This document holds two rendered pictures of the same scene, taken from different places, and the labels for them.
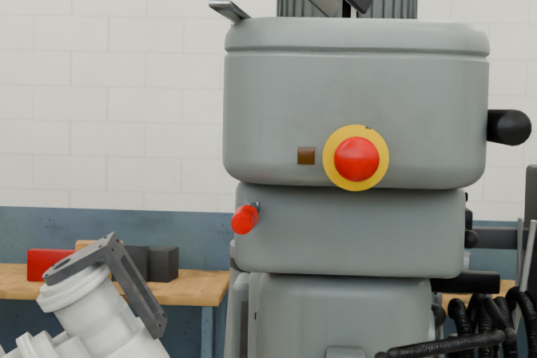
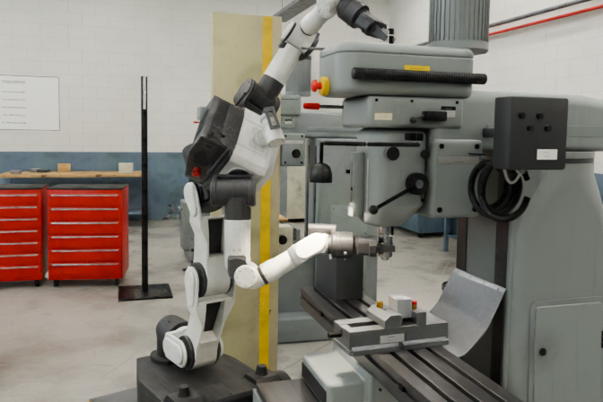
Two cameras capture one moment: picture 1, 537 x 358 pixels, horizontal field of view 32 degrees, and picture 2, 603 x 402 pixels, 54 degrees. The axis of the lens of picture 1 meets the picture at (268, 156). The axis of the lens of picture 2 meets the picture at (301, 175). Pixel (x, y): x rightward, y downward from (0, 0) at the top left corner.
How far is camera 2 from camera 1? 1.87 m
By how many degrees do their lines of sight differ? 70
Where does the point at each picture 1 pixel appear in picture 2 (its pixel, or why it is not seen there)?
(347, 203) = (353, 103)
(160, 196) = not seen: outside the picture
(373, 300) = (366, 136)
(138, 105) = not seen: outside the picture
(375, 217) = (356, 108)
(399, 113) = (331, 72)
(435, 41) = (335, 49)
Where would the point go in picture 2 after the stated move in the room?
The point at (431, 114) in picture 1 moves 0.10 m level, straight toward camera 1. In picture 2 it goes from (334, 71) to (302, 70)
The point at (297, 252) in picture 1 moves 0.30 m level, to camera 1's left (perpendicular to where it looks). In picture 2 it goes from (347, 119) to (314, 120)
